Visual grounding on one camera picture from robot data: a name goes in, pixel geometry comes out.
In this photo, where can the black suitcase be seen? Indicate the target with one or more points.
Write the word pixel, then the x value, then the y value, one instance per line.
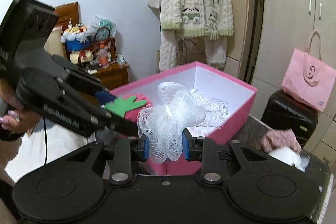
pixel 283 112

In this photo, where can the cream fleece jacket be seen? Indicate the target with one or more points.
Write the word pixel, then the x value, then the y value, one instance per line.
pixel 208 23

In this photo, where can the white mesh bath pouf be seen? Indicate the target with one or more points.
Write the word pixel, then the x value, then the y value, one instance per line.
pixel 179 109

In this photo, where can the pink paper shopping bag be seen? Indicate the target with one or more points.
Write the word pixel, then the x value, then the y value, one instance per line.
pixel 308 79

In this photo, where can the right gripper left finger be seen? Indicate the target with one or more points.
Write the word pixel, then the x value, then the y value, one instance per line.
pixel 127 151

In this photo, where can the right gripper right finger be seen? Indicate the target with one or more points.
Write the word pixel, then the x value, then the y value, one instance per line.
pixel 203 150

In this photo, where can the orange drink bottle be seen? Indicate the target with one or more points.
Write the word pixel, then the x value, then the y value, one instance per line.
pixel 103 56

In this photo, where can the person left hand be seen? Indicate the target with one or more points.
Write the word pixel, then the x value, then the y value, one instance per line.
pixel 18 120

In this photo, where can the woven handbag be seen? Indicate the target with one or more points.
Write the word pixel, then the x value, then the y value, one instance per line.
pixel 108 43

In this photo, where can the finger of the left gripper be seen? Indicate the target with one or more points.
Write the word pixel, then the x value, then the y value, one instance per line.
pixel 83 82
pixel 105 119

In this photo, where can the wooden nightstand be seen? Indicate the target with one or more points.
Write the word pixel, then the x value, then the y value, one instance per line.
pixel 114 76

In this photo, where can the pink strawberry plush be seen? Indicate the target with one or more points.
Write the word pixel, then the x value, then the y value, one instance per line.
pixel 128 107

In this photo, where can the pink cardboard box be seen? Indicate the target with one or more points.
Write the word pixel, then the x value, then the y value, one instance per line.
pixel 201 78

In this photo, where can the beige wardrobe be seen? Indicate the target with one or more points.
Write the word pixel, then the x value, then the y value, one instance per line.
pixel 267 32

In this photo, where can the flower bouquet blue wrap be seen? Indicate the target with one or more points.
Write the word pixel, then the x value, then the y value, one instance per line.
pixel 77 36

